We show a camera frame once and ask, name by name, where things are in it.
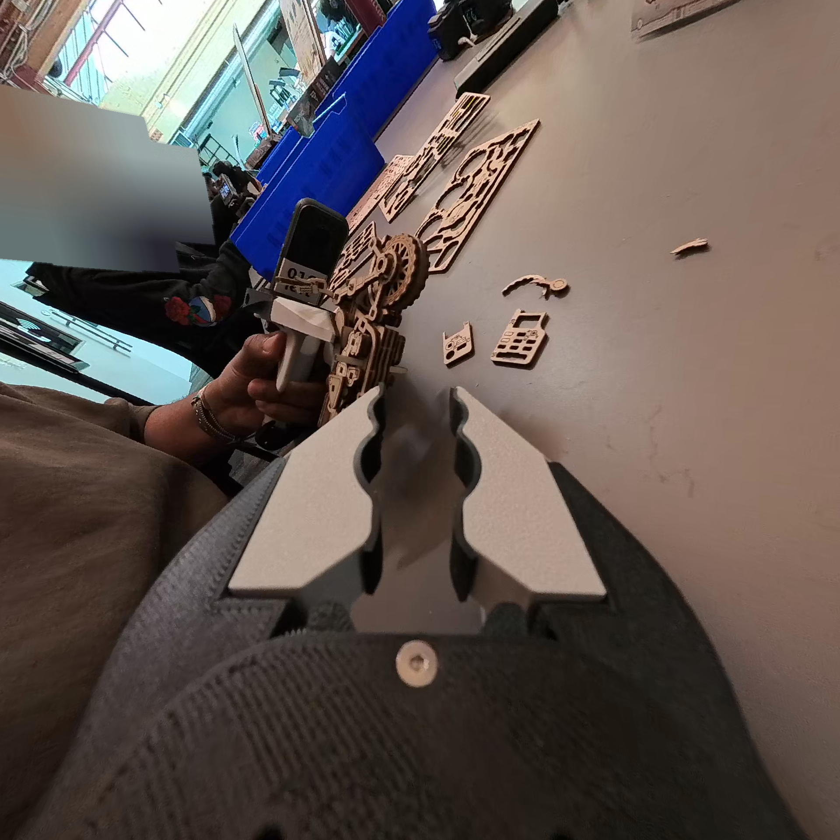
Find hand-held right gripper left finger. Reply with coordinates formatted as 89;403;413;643
228;384;387;611

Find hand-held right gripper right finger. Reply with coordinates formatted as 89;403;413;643
450;386;607;624

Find wooden motorcycle model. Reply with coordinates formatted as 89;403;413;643
317;222;432;429

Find person's left forearm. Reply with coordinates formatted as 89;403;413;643
141;392;221;468

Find grey desk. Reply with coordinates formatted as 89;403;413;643
322;0;840;840

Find person's left hand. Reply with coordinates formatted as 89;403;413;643
209;332;328;442

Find large blue plastic bin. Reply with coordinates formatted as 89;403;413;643
231;92;386;280

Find small pale wooden puzzle sheet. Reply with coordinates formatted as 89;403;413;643
344;154;416;235

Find long cut-out wooden puzzle sheet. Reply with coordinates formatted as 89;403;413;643
377;92;492;225

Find small square wooden puzzle piece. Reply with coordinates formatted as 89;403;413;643
441;319;474;367

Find leaning wooden plank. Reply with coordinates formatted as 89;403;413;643
231;23;274;135

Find rectangular gridded wooden puzzle piece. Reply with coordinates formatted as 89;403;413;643
491;310;550;368

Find large cut-out wooden puzzle sheet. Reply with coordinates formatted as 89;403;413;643
413;118;542;274

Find curved wooden puzzle piece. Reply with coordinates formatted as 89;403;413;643
502;272;570;298

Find black flat case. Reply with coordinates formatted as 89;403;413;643
453;0;560;97

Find beaded wrist bracelet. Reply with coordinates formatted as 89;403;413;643
190;386;238;444

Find black camera device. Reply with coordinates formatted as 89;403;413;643
427;0;492;45

